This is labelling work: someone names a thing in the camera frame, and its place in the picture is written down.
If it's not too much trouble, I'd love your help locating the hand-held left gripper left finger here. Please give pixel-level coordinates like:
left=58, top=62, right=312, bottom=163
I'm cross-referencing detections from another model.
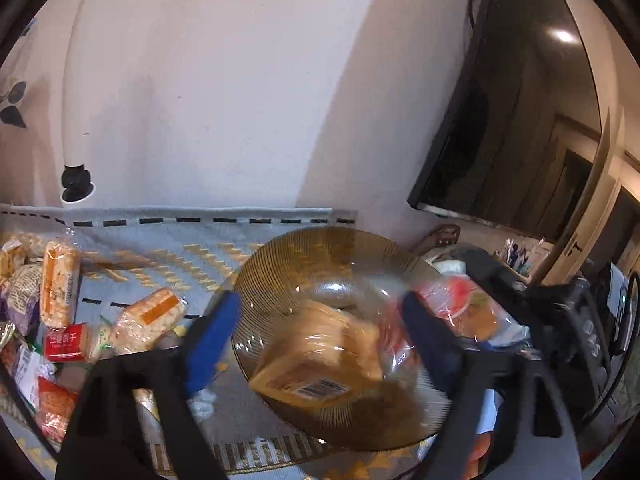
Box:
left=55, top=290, right=241, bottom=480

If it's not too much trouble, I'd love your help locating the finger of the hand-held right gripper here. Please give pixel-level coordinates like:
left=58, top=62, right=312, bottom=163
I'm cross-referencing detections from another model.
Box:
left=462, top=250, right=536, bottom=311

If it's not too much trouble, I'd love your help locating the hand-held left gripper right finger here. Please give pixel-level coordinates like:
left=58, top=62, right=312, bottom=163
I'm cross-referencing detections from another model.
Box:
left=400, top=292, right=583, bottom=480

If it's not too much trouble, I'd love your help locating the clear packet with red print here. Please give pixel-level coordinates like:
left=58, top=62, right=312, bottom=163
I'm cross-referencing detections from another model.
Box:
left=400, top=260, right=531, bottom=347

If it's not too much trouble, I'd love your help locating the clear-wrapped yellow cake packet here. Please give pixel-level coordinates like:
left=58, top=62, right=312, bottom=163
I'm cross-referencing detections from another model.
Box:
left=248, top=300, right=387, bottom=402

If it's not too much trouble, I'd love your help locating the amber ribbed glass bowl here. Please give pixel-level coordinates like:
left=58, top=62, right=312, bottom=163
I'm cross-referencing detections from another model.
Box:
left=231, top=227, right=467, bottom=453

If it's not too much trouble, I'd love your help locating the pen holder with pens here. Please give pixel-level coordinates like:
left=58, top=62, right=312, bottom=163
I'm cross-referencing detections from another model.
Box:
left=495, top=237, right=539, bottom=281

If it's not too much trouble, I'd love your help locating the crumpled clear wrapper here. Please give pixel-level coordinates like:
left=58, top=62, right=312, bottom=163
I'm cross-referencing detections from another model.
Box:
left=187, top=387, right=224, bottom=424

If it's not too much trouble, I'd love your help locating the rice cracker packet orange label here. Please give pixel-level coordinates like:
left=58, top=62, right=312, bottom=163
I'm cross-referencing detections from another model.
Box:
left=41, top=240, right=82, bottom=331
left=107, top=287, right=189, bottom=356

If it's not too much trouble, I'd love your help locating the blue patterned table mat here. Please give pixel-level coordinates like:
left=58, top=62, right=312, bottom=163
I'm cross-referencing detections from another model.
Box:
left=0, top=204, right=501, bottom=480

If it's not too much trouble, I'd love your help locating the black television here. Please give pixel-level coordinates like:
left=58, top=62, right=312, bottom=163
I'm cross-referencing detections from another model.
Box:
left=407, top=0, right=604, bottom=244

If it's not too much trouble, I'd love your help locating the red label snack packet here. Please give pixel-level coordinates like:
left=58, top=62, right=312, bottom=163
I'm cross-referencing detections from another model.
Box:
left=44, top=324, right=101, bottom=364

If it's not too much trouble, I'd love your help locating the red-orange snack packet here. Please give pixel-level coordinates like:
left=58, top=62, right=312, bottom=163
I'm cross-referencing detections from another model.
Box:
left=36, top=377, right=79, bottom=444

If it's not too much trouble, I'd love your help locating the purple snack packet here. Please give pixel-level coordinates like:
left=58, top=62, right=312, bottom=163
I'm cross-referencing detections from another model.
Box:
left=0, top=262, right=44, bottom=337

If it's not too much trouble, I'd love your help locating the yellow cracker packet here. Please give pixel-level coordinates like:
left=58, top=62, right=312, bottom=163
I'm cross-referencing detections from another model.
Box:
left=0, top=239, right=29, bottom=279

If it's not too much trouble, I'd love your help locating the black television cable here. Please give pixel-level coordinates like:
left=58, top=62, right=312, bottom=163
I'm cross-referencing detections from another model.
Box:
left=467, top=0, right=489, bottom=29

